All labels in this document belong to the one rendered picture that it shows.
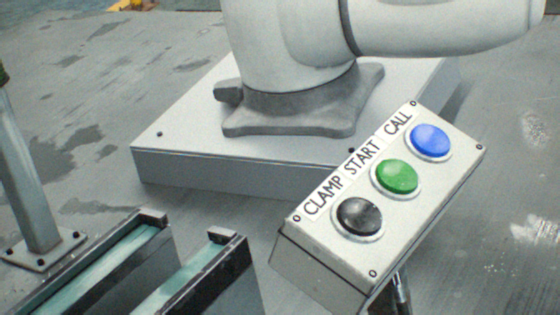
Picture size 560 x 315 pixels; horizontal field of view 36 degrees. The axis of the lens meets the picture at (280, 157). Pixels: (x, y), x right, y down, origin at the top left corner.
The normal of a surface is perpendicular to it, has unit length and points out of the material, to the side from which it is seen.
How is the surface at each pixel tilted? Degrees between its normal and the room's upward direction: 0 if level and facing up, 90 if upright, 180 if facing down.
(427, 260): 0
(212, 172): 90
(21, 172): 90
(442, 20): 95
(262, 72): 99
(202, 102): 2
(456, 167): 30
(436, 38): 117
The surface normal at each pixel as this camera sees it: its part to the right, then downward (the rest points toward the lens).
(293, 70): -0.03, 0.61
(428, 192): 0.25, -0.67
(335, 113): -0.09, -0.72
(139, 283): 0.81, 0.15
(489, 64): -0.18, -0.86
